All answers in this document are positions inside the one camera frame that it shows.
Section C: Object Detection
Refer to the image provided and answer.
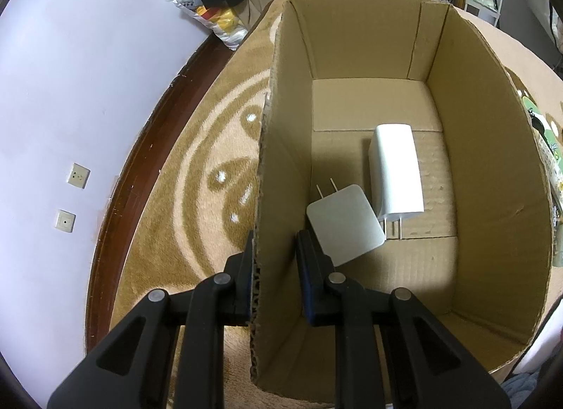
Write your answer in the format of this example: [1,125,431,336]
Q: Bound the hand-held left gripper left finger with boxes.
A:
[46,230,256,409]

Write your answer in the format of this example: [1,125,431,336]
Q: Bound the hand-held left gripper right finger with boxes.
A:
[296,229,513,409]

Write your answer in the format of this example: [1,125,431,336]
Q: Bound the square white power adapter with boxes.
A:
[305,177,387,268]

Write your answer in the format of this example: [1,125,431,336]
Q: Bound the brown cardboard box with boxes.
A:
[248,0,554,407]

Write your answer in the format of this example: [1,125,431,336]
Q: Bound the tall white power adapter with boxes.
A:
[367,124,425,240]

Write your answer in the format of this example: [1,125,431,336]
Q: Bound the brown patterned rug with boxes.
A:
[108,0,563,409]

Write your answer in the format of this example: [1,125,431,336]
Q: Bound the grey blue trousers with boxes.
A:
[501,367,563,409]

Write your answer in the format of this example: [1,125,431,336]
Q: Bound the green cartoon printed item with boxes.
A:
[523,96,563,227]

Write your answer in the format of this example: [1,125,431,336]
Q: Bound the cream wall socket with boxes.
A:
[67,163,91,189]
[53,210,76,233]

